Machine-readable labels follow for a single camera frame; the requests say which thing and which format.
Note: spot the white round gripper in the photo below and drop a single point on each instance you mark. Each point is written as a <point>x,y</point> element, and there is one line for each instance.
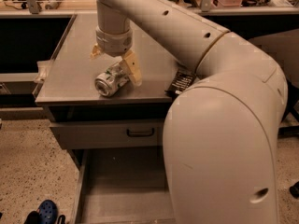
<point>112,43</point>

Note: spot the closed grey top drawer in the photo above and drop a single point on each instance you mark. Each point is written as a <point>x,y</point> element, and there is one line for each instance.
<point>106,134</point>

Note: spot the crushed 7up soda can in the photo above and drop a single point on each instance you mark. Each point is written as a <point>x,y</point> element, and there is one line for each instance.
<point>110,81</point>

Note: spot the black snack bar packet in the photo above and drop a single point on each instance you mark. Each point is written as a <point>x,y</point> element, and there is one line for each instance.
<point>183,79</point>

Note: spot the blue croc shoe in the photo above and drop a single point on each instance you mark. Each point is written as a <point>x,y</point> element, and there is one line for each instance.
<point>47,212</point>

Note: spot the open grey middle drawer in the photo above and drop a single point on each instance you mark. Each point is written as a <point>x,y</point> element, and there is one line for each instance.
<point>122,186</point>

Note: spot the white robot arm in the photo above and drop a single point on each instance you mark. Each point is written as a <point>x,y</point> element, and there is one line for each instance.
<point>220,135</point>

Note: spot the black drawer handle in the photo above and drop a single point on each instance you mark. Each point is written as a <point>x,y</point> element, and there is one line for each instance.
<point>135,134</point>

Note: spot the grey metal drawer cabinet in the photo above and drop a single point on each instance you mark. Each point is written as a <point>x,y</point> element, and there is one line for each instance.
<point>69,93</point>

